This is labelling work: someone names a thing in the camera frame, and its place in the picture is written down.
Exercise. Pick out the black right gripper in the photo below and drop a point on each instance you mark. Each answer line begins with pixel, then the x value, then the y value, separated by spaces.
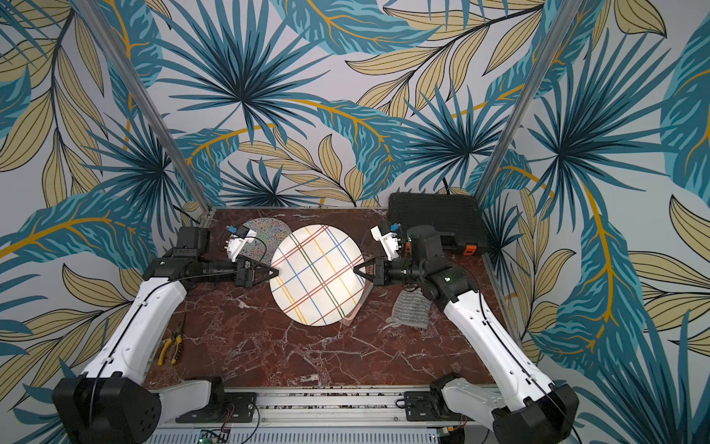
pixel 380 270

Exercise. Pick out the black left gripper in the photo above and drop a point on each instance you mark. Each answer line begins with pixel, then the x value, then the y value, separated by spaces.
pixel 249 278

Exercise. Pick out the colourful squiggle pattern plate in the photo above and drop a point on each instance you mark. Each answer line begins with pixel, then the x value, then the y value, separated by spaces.
pixel 270 232

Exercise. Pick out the white plaid striped plate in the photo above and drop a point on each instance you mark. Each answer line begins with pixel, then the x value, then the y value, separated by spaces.
pixel 316 285

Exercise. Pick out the grey microfibre cloth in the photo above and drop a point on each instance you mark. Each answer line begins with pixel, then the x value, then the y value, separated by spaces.
pixel 411 309

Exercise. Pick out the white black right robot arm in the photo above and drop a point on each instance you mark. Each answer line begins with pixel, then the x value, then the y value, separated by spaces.
pixel 528 406

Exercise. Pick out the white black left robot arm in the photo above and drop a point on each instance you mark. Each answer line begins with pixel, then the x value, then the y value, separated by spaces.
pixel 107 402

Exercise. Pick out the pink perforated plastic basket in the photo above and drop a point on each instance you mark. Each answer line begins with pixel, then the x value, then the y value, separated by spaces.
pixel 347 320

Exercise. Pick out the black plastic tool case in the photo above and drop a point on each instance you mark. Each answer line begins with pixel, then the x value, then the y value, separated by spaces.
pixel 456 217

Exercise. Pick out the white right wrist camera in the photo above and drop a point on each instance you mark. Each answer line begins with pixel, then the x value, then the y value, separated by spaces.
pixel 387 234

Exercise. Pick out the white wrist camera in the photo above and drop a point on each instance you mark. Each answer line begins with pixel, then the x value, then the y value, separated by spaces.
pixel 387 234
pixel 238 238

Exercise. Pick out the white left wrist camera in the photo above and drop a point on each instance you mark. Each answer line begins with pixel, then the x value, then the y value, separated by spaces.
pixel 238 238

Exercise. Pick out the yellow handled pliers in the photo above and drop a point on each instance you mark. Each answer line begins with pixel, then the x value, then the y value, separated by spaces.
pixel 172 349

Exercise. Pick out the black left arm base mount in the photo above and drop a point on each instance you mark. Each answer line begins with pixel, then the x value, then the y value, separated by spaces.
pixel 235 408

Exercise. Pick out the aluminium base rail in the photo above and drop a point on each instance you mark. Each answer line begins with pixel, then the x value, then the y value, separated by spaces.
pixel 321 409

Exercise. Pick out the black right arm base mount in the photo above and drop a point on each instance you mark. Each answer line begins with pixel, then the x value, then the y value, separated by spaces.
pixel 430 406

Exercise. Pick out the aluminium corner post left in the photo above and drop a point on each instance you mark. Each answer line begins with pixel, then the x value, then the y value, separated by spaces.
pixel 103 33

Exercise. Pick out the aluminium corner post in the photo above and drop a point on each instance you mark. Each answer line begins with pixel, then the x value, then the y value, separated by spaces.
pixel 537 63
pixel 103 33

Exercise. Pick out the aluminium corner post right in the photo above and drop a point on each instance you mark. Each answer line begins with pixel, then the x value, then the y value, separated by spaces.
pixel 537 63

